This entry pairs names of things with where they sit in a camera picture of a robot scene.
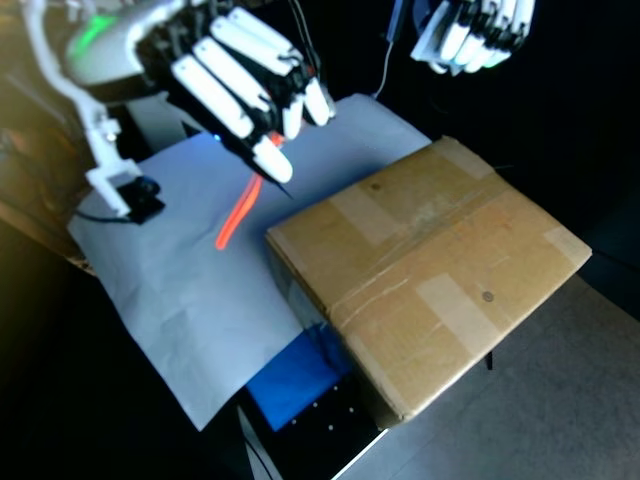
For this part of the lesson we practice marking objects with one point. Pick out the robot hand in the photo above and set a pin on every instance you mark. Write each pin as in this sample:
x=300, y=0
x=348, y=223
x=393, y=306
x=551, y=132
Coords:
x=480, y=35
x=220, y=85

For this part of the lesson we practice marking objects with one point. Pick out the clear orange tape measure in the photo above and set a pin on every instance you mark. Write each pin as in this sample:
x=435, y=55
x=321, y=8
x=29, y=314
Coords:
x=235, y=220

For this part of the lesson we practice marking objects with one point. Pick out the white robot body column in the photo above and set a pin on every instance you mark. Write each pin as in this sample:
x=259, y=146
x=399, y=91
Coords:
x=155, y=122

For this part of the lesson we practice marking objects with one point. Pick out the white paper sheet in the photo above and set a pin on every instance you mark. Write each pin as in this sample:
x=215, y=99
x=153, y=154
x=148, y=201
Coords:
x=175, y=280

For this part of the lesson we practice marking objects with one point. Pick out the large cardboard box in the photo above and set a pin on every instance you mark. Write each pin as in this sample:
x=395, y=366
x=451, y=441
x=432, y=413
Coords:
x=425, y=275

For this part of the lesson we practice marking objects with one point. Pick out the blue pad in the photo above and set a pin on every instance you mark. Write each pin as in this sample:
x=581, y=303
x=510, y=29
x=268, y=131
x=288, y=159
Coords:
x=295, y=375

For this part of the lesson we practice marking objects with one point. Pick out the black perforated table board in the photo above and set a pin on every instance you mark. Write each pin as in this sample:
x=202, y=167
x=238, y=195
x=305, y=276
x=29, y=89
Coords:
x=330, y=435

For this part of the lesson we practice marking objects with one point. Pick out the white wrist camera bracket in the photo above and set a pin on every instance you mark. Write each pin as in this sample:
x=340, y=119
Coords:
x=100, y=130

